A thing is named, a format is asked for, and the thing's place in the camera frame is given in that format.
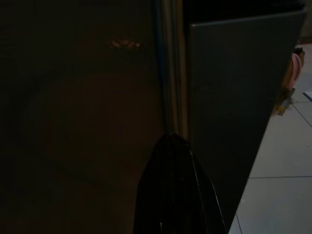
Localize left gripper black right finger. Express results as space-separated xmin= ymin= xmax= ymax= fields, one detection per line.
xmin=174 ymin=133 xmax=229 ymax=234

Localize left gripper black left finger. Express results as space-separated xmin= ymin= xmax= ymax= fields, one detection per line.
xmin=133 ymin=133 xmax=180 ymax=234

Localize steel fridge cabinet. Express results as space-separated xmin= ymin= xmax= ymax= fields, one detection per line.
xmin=156 ymin=0 xmax=192 ymax=144

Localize open brown cardboard box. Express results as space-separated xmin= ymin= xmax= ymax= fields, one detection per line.
xmin=276 ymin=46 xmax=305 ymax=117

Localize pink straps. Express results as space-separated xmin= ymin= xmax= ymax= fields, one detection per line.
xmin=289 ymin=53 xmax=304 ymax=88

